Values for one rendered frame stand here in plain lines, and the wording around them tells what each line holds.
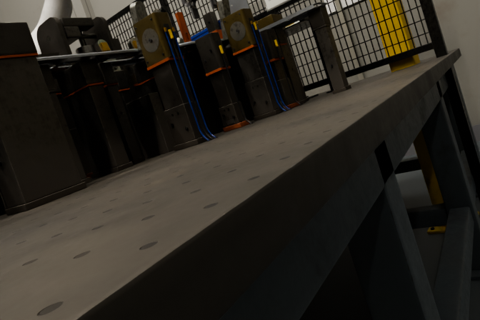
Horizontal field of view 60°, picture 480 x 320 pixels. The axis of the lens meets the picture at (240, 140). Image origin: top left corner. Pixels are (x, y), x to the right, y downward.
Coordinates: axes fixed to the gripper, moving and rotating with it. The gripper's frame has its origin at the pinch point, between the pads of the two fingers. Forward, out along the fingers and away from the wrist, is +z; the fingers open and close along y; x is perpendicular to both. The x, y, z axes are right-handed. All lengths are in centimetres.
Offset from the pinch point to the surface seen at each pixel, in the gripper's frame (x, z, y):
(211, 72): -22.3, 23.7, 11.3
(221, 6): -7.6, 3.4, 12.2
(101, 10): 187, -114, -272
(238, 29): -8.8, 13.0, 16.7
